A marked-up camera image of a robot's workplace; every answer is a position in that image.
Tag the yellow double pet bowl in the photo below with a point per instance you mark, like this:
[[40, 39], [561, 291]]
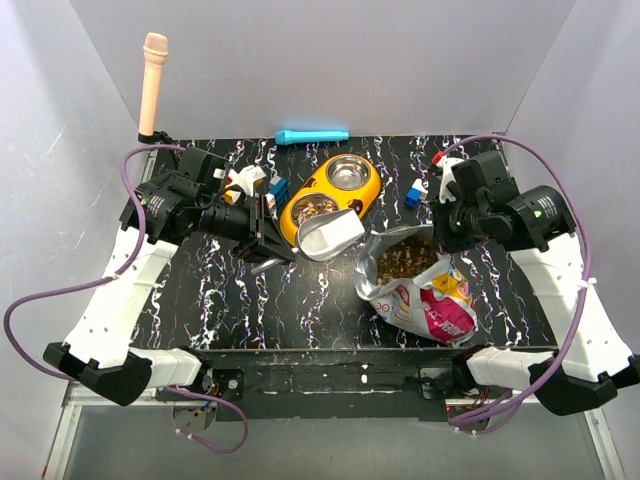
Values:
[[343, 181]]

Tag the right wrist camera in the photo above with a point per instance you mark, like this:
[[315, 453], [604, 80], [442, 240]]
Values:
[[461, 179]]

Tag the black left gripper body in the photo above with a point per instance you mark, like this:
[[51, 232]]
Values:
[[242, 223]]

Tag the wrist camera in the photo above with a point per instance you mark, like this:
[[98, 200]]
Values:
[[461, 179], [216, 173]]

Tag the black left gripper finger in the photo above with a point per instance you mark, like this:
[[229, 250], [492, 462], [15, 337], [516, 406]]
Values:
[[263, 249], [273, 237]]

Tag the yellow toy brick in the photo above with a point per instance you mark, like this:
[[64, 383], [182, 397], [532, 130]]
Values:
[[234, 194]]

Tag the blue toy brick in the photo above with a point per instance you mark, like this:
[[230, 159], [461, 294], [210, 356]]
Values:
[[416, 195]]

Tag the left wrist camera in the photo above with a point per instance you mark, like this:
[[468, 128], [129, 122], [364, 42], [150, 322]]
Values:
[[216, 173]]

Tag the cyan flashlight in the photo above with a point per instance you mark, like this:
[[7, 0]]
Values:
[[290, 137]]

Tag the silver metal scoop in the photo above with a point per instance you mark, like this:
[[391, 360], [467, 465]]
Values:
[[321, 238]]

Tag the blue beige brick stack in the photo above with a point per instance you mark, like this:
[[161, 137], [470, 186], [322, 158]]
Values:
[[278, 194]]

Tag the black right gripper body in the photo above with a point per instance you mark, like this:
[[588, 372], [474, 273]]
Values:
[[456, 225]]

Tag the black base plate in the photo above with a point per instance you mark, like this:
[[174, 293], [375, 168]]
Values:
[[328, 383]]

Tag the pink white pet food bag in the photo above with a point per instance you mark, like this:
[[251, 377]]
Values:
[[414, 287]]

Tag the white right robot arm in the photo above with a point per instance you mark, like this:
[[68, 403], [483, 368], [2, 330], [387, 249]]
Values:
[[592, 363]]

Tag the aluminium frame rail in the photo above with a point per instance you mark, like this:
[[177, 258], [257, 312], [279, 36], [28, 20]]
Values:
[[100, 340]]

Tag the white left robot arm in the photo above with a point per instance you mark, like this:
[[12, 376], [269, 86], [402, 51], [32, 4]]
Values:
[[169, 220]]

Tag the pink microphone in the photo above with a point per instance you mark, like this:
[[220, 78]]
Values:
[[155, 50]]

